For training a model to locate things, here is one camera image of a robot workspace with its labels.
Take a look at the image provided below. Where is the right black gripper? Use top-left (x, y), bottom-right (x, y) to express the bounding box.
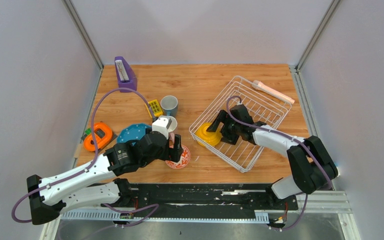
top-left (206, 110), bottom-right (241, 146)

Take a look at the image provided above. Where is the blue ceramic mug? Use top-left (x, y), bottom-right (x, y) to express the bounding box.
top-left (160, 95), bottom-right (179, 118)

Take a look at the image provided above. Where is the purple cable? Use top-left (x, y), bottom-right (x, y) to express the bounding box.
top-left (11, 87), bottom-right (160, 224)
top-left (225, 95), bottom-right (334, 233)

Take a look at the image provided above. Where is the white red patterned bowl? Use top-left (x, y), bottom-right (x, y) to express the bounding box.
top-left (165, 144), bottom-right (191, 170)

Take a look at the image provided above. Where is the yellow toy block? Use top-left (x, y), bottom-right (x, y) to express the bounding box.
top-left (148, 99), bottom-right (164, 117)

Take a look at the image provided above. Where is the pink white rack handle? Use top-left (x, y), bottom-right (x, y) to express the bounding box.
top-left (251, 80), bottom-right (295, 105)

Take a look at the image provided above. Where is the yellow ribbed bowl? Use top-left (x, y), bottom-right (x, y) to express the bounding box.
top-left (195, 122), bottom-right (222, 147)

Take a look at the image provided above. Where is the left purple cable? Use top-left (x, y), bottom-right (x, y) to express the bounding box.
top-left (11, 87), bottom-right (160, 224)

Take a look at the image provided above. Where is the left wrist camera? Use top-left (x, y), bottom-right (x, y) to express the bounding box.
top-left (151, 115), bottom-right (172, 140)

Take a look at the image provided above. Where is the orange tape measure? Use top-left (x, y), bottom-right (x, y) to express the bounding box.
top-left (81, 122), bottom-right (115, 152)

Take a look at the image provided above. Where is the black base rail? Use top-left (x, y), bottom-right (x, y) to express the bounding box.
top-left (110, 183), bottom-right (299, 228)

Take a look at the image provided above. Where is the blue polka dot plate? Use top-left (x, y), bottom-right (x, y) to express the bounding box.
top-left (116, 123), bottom-right (152, 146)

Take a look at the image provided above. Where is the purple metronome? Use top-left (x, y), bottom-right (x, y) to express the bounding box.
top-left (114, 56), bottom-right (138, 93)

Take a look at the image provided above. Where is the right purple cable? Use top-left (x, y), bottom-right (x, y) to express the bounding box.
top-left (225, 95), bottom-right (334, 233)

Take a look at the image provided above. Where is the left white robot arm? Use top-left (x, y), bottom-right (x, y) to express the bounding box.
top-left (26, 131), bottom-right (183, 225)

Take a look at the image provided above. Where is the pink ceramic mug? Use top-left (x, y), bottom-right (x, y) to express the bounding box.
top-left (165, 116), bottom-right (178, 142)

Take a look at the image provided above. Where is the white wire dish rack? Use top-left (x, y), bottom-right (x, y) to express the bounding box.
top-left (189, 75), bottom-right (295, 173)

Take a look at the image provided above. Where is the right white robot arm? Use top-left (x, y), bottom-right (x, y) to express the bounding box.
top-left (205, 104), bottom-right (339, 209)

